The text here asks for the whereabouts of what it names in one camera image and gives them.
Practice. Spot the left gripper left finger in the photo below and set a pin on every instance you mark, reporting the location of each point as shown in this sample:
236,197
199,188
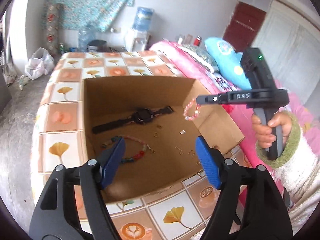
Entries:
56,216

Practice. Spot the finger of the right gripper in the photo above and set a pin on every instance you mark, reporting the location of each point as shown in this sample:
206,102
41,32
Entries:
208,99

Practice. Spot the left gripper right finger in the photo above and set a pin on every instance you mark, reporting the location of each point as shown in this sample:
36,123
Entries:
265,214

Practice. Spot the white fleece sleeve forearm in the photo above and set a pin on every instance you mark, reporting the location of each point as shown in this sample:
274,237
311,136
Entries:
298,170

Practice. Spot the right hand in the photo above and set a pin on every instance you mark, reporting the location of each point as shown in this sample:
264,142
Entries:
263,133

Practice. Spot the blue cartoon pillow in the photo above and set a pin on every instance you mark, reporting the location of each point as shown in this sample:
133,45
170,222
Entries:
228,61

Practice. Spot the brown cardboard box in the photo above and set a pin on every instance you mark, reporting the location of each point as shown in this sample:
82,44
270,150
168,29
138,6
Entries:
108,99

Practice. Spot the black wristwatch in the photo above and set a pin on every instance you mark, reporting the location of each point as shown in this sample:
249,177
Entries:
141,116

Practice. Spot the dark red door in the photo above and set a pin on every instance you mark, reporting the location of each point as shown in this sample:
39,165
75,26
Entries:
244,25

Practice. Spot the patterned tile bed sheet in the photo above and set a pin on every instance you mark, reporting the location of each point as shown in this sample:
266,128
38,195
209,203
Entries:
176,212

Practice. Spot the blue water jug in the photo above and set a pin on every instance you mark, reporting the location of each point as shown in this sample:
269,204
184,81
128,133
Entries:
142,19

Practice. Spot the floral teal hanging cloth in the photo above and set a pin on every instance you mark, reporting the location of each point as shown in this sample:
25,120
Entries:
78,14

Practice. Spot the white plastic bag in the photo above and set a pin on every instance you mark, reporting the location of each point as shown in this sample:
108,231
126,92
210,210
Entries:
40,63

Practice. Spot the patterned rolled mat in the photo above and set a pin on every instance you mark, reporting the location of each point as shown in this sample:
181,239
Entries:
52,21

